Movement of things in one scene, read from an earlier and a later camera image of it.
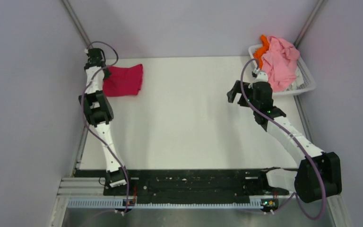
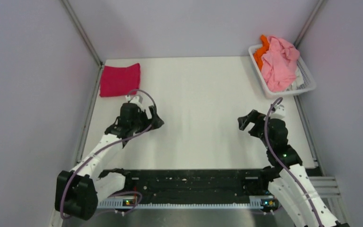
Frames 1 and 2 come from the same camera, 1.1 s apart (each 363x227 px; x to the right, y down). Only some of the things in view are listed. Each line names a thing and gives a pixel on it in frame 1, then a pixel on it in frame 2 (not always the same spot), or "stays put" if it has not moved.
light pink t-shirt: x=280 y=63 stays put
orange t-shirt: x=258 y=54 stays put
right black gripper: x=237 y=89 -> x=254 y=117
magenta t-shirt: x=123 y=81 stays put
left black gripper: x=107 y=74 -> x=143 y=114
